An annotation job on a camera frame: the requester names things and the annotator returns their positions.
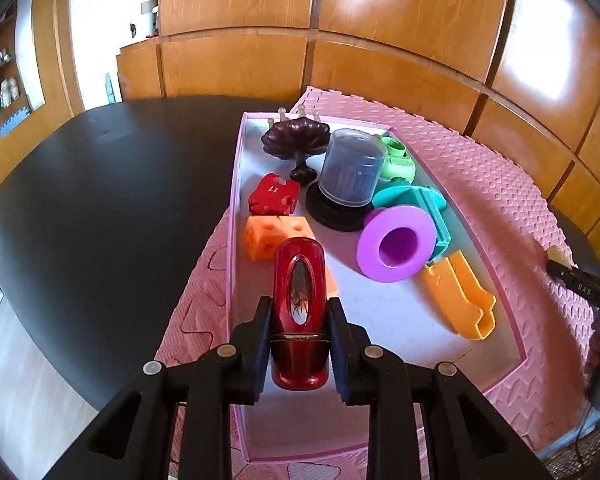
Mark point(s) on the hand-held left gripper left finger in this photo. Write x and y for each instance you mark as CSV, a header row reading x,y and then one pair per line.
x,y
252,355

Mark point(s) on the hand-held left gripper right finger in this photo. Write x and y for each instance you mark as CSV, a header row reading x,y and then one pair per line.
x,y
344,355

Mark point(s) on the pink-rimmed white box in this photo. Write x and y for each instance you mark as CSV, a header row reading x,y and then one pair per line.
x,y
405,320

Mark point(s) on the glossy red oval case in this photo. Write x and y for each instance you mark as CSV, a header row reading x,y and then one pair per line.
x,y
300,260

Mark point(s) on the orange cheese-shaped block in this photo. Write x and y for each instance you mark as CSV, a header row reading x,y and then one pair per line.
x,y
262,237

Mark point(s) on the purple plastic spool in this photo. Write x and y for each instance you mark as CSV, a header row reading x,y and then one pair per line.
x,y
375,240

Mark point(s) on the orange plastic scoop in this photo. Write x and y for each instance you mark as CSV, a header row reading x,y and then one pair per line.
x,y
460,300

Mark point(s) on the red puzzle piece block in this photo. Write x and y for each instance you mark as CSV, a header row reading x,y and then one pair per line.
x,y
270,192

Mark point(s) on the teal plastic toy piece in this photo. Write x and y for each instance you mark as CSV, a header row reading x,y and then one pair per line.
x,y
430,205

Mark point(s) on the grey cylinder container black base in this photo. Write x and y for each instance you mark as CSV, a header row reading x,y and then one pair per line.
x,y
350,170

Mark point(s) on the green plastic toy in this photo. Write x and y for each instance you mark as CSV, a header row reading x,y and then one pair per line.
x,y
397,165

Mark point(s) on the dark brown pedestal dish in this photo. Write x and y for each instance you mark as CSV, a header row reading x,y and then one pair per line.
x,y
295,135

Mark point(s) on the beige peg toy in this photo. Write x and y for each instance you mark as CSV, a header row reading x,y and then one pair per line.
x,y
302,111

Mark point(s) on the pale yellow block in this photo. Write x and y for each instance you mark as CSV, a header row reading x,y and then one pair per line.
x,y
558,254

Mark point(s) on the pink foam puzzle mat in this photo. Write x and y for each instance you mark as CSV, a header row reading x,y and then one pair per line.
x,y
480,185

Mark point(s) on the blue foam strip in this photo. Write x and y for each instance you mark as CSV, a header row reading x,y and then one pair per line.
x,y
109,88

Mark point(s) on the wooden wardrobe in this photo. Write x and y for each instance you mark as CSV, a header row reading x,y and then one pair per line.
x,y
405,10

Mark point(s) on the blue foam tile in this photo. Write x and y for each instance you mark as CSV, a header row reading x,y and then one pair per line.
x,y
15,121

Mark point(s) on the wooden door with shelf niche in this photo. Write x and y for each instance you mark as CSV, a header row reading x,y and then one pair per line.
x,y
55,50

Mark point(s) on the white paper rolls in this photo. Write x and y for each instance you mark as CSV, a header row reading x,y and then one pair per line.
x,y
150,0

